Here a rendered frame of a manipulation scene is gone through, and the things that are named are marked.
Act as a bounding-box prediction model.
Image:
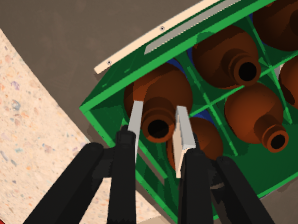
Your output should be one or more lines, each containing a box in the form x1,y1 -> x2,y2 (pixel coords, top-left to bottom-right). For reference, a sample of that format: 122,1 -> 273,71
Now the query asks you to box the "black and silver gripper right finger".
173,106 -> 275,224

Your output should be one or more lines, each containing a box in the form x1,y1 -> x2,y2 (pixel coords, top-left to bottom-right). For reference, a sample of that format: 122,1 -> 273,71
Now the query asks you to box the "brown glass bottle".
123,57 -> 193,143
249,0 -> 298,52
165,109 -> 223,171
216,80 -> 289,153
186,25 -> 261,90
274,55 -> 298,109

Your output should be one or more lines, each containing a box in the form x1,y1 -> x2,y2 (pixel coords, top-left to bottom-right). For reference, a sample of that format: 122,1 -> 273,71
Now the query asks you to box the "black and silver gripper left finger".
23,100 -> 143,224

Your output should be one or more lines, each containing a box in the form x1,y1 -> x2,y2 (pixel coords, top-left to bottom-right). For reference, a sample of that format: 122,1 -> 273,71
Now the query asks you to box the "green bottle crate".
79,0 -> 298,224

